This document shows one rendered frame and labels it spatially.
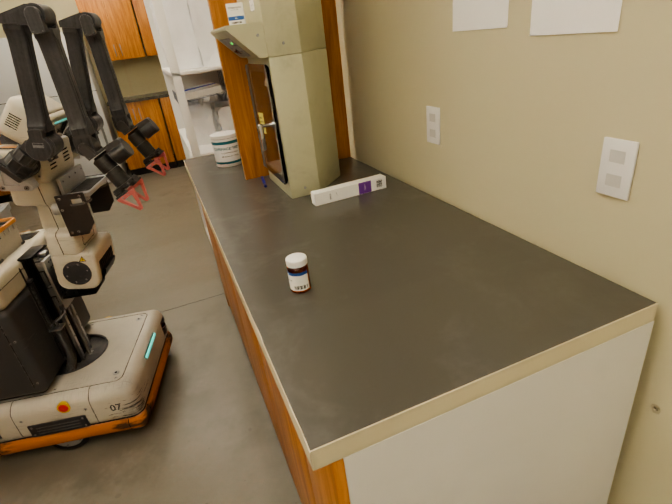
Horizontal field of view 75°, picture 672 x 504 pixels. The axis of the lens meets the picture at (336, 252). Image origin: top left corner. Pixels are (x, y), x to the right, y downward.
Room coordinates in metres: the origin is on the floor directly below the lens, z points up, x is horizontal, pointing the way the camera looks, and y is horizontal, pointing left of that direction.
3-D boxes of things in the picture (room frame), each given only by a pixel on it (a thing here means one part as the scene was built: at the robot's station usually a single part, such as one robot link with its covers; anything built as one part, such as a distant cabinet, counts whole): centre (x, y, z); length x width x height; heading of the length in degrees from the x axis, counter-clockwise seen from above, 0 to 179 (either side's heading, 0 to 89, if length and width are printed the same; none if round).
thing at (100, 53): (1.92, 0.81, 1.40); 0.11 x 0.06 x 0.43; 6
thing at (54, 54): (1.49, 0.77, 1.40); 0.11 x 0.06 x 0.43; 6
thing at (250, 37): (1.64, 0.24, 1.46); 0.32 x 0.11 x 0.10; 19
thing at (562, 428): (1.51, 0.07, 0.45); 2.05 x 0.67 x 0.90; 19
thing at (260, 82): (1.65, 0.19, 1.19); 0.30 x 0.01 x 0.40; 19
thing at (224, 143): (2.14, 0.46, 1.02); 0.13 x 0.13 x 0.15
